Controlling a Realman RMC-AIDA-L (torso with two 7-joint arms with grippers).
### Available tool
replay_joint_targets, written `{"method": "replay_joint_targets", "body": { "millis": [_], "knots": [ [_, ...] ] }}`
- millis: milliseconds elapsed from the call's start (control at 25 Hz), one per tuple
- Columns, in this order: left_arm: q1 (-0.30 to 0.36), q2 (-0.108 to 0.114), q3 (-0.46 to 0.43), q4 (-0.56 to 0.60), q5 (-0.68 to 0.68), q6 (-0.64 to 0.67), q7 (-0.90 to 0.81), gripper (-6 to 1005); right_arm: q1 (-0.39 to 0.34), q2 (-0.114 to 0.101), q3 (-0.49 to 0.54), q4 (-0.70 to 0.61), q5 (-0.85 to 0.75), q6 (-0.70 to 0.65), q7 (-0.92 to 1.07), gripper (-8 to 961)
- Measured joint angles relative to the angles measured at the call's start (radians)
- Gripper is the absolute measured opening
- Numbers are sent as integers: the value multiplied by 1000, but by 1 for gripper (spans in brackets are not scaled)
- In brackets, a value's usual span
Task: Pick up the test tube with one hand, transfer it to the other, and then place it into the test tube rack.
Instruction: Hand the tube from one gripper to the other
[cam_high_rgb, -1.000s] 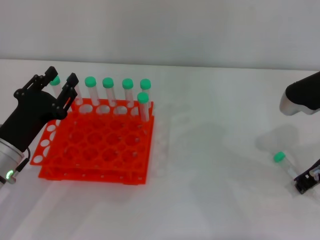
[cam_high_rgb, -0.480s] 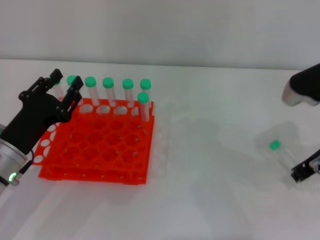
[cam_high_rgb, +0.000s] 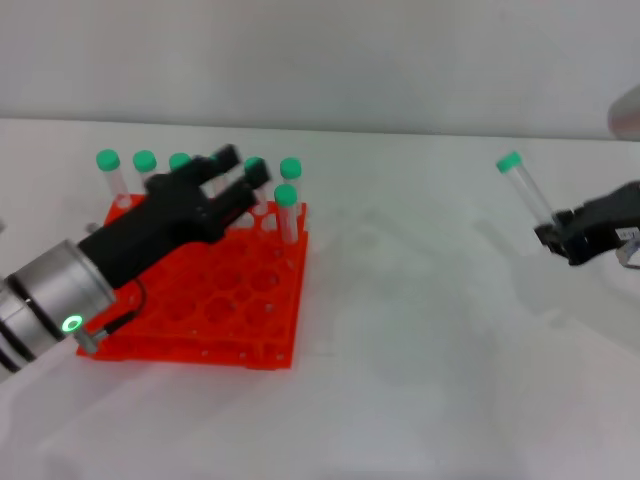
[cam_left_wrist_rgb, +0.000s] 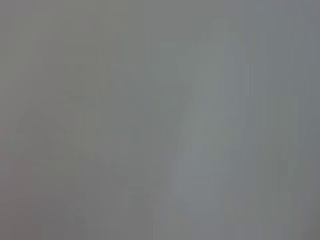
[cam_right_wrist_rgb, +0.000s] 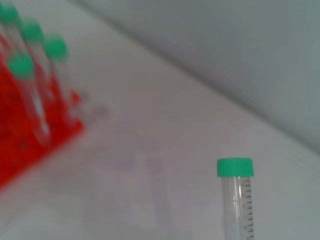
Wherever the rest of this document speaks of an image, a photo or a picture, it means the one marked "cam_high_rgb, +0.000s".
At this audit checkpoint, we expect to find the orange test tube rack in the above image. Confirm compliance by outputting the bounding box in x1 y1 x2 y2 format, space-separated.
75 194 309 372

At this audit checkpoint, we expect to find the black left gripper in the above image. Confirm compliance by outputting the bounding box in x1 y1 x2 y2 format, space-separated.
79 144 272 290

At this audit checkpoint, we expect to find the right arm cable with plug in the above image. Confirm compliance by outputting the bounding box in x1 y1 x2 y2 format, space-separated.
615 238 640 271

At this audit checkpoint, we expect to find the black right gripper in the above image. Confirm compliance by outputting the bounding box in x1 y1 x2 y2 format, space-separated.
533 182 640 266

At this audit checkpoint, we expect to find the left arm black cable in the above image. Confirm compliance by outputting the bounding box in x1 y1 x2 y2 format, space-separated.
74 279 149 356

